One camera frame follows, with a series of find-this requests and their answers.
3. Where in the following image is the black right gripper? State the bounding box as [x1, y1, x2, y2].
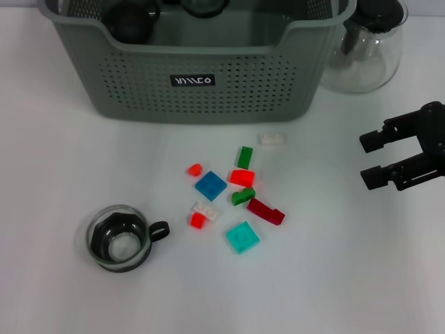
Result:
[359, 100, 445, 192]

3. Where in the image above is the small red square brick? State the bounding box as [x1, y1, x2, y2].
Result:
[190, 212, 208, 230]

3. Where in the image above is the glass teacup with black sleeve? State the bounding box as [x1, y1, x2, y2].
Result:
[86, 204, 172, 274]
[162, 0, 230, 17]

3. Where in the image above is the grey-green perforated storage bin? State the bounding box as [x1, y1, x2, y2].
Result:
[37, 0, 358, 125]

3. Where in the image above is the glass carafe with black lid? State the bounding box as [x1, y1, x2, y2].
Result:
[321, 0, 410, 93]

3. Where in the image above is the white two-stud brick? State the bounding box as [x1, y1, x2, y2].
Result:
[257, 133, 288, 148]

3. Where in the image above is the dark red long brick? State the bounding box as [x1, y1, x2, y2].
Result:
[246, 198, 286, 227]

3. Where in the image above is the long green brick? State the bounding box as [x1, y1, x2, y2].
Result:
[237, 145, 254, 170]

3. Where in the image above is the red curved slope brick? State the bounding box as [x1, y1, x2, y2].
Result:
[229, 168, 257, 188]

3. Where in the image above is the short green studded brick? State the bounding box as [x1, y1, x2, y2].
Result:
[231, 186, 257, 207]

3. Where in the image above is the turquoise square plate brick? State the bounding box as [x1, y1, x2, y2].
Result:
[226, 221, 261, 255]

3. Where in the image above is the blue square plate brick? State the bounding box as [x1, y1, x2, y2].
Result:
[195, 170, 229, 202]

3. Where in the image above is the white flat plate brick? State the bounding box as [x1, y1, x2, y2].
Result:
[191, 200, 220, 223]

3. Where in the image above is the black round teapot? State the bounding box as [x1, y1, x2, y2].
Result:
[103, 1, 161, 45]

